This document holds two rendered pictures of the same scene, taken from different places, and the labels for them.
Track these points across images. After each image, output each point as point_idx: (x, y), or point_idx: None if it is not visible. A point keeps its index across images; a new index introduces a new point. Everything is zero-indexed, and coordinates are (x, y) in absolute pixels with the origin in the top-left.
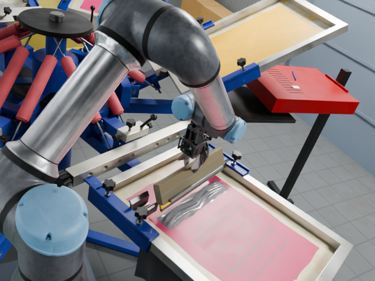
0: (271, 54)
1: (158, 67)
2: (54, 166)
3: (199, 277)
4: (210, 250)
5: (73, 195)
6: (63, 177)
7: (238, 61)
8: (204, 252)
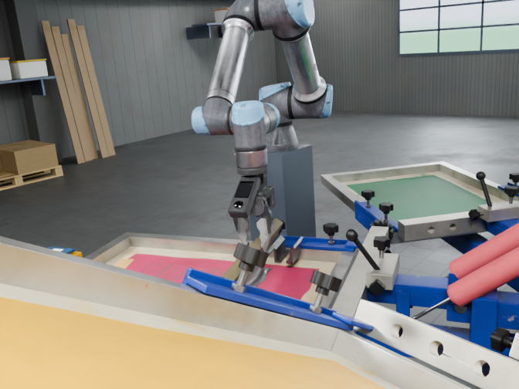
0: (130, 323)
1: None
2: (295, 87)
3: (201, 239)
4: (198, 268)
5: (271, 86)
6: (376, 219)
7: (260, 250)
8: (204, 265)
